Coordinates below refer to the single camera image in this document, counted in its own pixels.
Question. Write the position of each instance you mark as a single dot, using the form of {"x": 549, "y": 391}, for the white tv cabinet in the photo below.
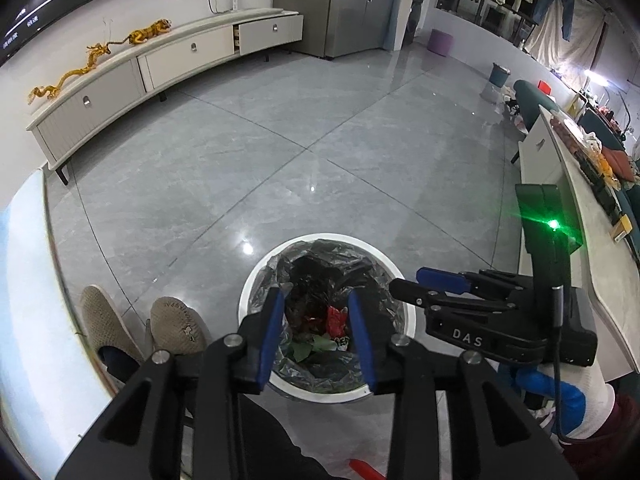
{"x": 100, "y": 95}

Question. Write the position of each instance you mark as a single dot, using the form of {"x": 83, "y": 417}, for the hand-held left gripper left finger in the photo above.
{"x": 269, "y": 345}

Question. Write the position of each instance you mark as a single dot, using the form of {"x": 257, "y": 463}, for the landscape printed table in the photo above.
{"x": 30, "y": 310}

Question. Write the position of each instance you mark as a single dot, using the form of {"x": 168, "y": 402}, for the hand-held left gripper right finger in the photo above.
{"x": 361, "y": 345}

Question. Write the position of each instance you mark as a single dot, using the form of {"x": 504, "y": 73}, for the hanging white sheet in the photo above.
{"x": 585, "y": 40}

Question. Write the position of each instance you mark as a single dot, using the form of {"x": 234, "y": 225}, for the black bin liner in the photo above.
{"x": 320, "y": 270}

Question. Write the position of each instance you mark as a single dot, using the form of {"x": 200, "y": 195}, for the green leaves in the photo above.
{"x": 310, "y": 347}

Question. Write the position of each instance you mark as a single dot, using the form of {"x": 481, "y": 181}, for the yellow box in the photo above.
{"x": 623, "y": 227}

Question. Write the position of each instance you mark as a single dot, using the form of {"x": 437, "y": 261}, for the hanging blue jeans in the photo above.
{"x": 555, "y": 0}

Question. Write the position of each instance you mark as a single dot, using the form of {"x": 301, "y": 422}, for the red wrapper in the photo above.
{"x": 337, "y": 321}

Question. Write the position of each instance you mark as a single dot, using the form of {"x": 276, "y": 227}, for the person's right hand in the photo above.
{"x": 575, "y": 400}

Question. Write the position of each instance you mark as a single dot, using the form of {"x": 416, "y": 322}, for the golden dragon figurine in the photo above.
{"x": 75, "y": 72}

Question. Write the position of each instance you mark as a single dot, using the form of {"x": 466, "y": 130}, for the white marble-top counter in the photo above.
{"x": 570, "y": 185}

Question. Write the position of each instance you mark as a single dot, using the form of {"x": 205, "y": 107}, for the purple stool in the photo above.
{"x": 440, "y": 42}

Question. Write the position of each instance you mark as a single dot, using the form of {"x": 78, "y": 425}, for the dark red cloth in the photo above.
{"x": 616, "y": 160}

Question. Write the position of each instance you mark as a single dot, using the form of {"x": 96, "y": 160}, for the person's right forearm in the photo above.
{"x": 610, "y": 452}

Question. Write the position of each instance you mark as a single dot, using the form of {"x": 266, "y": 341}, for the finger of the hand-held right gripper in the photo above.
{"x": 410, "y": 291}
{"x": 442, "y": 280}

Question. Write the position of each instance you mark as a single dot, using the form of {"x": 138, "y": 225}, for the open cabinet drawer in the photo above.
{"x": 272, "y": 30}

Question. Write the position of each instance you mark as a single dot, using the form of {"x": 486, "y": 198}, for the white round trash bin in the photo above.
{"x": 250, "y": 285}

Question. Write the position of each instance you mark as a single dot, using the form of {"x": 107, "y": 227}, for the orange packet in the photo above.
{"x": 604, "y": 165}

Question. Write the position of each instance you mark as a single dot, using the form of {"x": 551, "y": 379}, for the beige slipper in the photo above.
{"x": 102, "y": 320}
{"x": 180, "y": 325}

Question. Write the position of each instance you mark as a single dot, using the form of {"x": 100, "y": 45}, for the golden tiger figurine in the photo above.
{"x": 145, "y": 32}

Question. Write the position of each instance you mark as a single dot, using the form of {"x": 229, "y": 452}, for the blue-grey waste bin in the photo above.
{"x": 498, "y": 75}

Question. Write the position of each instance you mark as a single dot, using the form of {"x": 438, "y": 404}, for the grey refrigerator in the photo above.
{"x": 340, "y": 5}

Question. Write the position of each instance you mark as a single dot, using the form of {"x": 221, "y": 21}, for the green chair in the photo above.
{"x": 532, "y": 100}
{"x": 602, "y": 130}

